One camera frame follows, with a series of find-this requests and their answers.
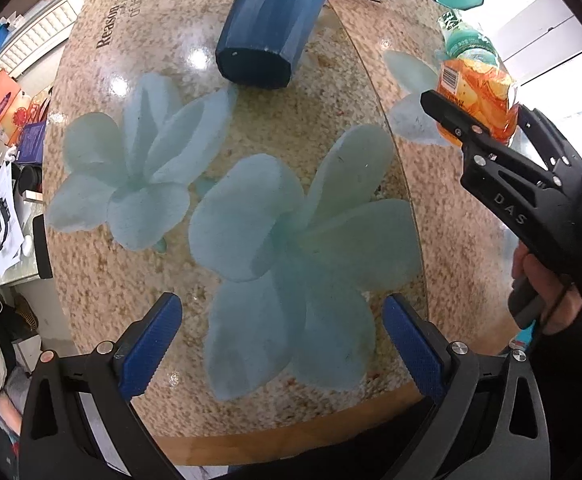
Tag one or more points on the large floral sand placemat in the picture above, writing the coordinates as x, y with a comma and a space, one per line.
221, 240

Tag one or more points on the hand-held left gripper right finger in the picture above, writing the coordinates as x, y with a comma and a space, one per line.
415, 350

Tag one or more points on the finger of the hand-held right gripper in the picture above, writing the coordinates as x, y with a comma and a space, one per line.
451, 120
541, 135

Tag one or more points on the orange drink bottle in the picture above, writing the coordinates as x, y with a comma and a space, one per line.
481, 95

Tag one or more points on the white paper black print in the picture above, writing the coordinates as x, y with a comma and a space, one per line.
3, 220

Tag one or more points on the dark blue box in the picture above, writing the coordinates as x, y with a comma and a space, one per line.
32, 142

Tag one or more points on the white slatted rack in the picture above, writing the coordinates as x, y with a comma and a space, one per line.
36, 35

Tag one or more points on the dark blue faceted cup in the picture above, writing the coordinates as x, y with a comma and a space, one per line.
266, 25

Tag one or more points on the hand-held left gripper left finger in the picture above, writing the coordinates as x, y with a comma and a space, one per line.
152, 345

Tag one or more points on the person's right forearm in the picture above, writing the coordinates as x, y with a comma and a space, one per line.
581, 340

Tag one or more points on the person's right hand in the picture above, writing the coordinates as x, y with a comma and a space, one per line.
558, 305

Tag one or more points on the green label plastic bottle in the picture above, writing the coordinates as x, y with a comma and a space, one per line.
466, 37

